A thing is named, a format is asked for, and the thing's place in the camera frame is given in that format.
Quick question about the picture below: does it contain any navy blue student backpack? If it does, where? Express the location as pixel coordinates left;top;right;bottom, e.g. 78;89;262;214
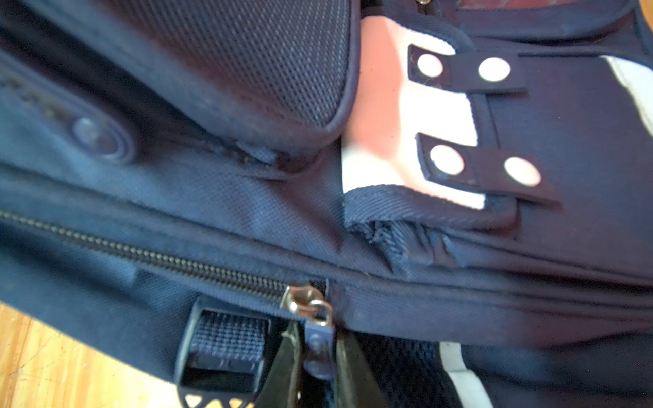
1;1;652;407

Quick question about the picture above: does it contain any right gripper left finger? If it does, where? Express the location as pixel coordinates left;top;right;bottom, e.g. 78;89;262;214
254;322;304;408

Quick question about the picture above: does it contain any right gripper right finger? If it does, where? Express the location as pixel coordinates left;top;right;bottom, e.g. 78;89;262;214
334;330;389;408

